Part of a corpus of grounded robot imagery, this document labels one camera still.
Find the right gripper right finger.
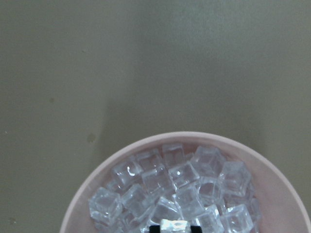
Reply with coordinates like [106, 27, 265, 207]
[190, 226, 203, 233]

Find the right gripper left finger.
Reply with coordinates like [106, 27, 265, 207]
[149, 225, 161, 233]

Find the clear ice cube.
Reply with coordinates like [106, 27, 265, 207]
[160, 219, 191, 233]

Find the pink bowl of ice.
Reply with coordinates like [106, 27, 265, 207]
[60, 132, 311, 233]

